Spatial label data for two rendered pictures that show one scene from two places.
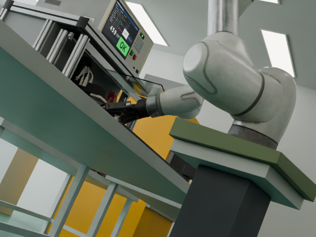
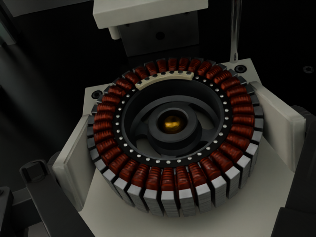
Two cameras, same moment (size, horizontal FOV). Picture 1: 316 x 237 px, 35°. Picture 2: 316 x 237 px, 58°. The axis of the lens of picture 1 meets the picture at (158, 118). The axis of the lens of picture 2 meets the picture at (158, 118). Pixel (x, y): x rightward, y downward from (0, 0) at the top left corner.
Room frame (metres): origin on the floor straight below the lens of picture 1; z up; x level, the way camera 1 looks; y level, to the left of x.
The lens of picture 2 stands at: (1.96, 0.11, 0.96)
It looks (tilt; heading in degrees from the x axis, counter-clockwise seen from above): 51 degrees down; 70
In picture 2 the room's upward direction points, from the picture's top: 15 degrees counter-clockwise
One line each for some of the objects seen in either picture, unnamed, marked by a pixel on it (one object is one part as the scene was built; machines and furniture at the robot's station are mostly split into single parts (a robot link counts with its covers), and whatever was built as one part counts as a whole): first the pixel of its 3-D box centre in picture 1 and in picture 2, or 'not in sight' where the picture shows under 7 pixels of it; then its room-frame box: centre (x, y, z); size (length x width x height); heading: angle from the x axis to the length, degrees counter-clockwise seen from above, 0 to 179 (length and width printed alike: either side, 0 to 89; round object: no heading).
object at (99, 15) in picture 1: (94, 30); not in sight; (2.27, 0.44, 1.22); 0.44 x 0.39 x 0.20; 153
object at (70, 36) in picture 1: (102, 69); not in sight; (2.19, 0.32, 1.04); 0.62 x 0.02 x 0.03; 153
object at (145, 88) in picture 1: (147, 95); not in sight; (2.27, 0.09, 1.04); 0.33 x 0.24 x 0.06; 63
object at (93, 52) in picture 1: (115, 75); not in sight; (2.15, 0.25, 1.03); 0.62 x 0.01 x 0.03; 153
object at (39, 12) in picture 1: (82, 52); not in sight; (2.25, 0.45, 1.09); 0.68 x 0.44 x 0.05; 153
